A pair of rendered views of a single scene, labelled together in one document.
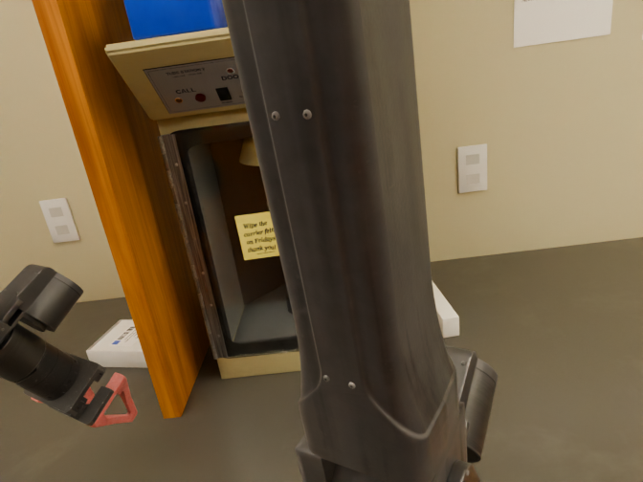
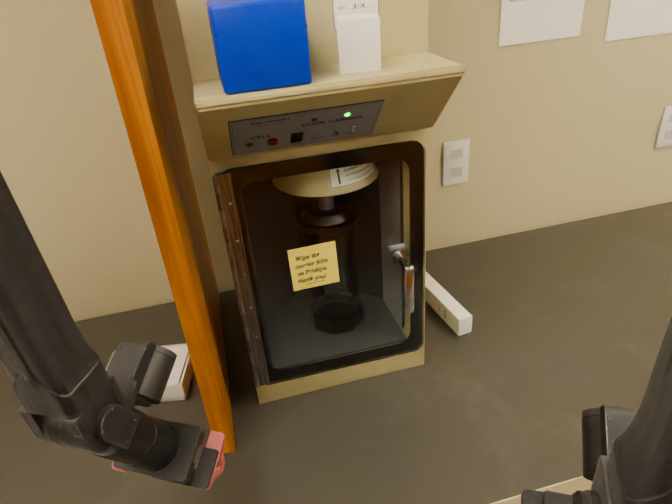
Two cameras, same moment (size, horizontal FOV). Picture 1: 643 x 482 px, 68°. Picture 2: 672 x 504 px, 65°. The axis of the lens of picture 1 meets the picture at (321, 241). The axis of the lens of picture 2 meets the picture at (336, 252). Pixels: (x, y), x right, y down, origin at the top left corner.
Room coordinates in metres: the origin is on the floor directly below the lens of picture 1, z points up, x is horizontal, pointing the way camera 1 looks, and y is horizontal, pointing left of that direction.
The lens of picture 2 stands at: (0.03, 0.24, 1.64)
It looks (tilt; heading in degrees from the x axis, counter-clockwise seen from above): 30 degrees down; 345
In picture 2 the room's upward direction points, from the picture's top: 5 degrees counter-clockwise
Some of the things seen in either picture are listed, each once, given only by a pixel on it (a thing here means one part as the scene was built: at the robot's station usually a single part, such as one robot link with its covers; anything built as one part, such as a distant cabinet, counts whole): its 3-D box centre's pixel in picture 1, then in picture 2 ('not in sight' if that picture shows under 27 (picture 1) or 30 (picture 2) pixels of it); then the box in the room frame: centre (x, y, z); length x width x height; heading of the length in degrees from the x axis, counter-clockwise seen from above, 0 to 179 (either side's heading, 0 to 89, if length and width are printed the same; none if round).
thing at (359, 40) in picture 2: not in sight; (358, 43); (0.67, 0.02, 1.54); 0.05 x 0.05 x 0.06; 72
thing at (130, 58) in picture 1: (251, 69); (328, 114); (0.67, 0.06, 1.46); 0.32 x 0.11 x 0.10; 87
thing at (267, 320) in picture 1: (286, 245); (335, 273); (0.72, 0.06, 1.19); 0.30 x 0.01 x 0.40; 86
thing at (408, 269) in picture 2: not in sight; (404, 282); (0.68, -0.05, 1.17); 0.05 x 0.03 x 0.10; 176
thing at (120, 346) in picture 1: (139, 341); (148, 373); (0.88, 0.41, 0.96); 0.16 x 0.12 x 0.04; 76
